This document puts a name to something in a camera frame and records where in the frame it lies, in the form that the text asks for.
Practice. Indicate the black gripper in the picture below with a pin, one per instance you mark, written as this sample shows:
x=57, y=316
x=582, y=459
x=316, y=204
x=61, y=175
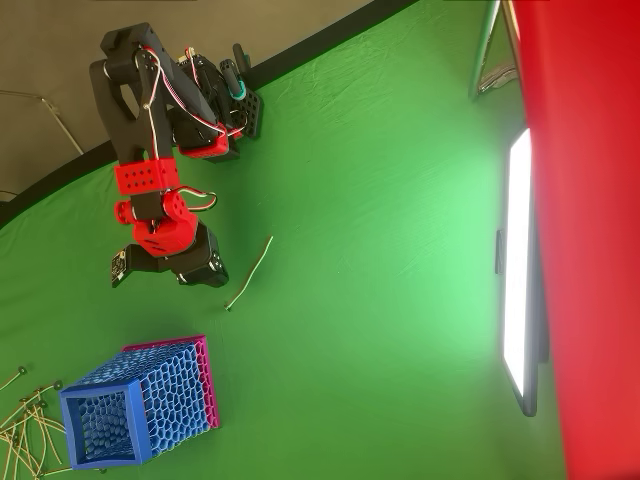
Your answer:
x=202, y=265

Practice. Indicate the thin pale stick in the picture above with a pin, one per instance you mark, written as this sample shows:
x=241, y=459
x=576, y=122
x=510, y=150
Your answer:
x=254, y=270

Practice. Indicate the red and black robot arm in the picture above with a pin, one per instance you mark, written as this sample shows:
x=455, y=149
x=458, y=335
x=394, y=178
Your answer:
x=135, y=125

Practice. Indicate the blue and pink mesh basket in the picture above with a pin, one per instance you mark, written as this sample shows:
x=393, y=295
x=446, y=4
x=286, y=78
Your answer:
x=170, y=390

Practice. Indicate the spare candle wick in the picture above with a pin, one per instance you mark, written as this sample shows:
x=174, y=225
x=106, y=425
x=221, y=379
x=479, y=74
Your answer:
x=36, y=411
x=57, y=385
x=21, y=370
x=23, y=400
x=42, y=404

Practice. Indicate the green table cloth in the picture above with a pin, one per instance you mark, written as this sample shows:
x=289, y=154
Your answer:
x=350, y=250

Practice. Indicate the black LED light panel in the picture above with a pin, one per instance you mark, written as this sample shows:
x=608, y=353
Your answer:
x=517, y=260

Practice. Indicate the chrome tube stand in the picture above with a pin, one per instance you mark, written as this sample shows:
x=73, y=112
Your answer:
x=482, y=50

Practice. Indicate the large red smooth object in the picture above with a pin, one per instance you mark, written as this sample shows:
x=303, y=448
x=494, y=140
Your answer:
x=590, y=225

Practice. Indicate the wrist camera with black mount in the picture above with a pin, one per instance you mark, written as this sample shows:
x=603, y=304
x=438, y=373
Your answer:
x=119, y=267

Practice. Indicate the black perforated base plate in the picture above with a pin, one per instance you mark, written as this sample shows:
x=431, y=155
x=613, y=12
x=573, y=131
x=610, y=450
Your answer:
x=250, y=112

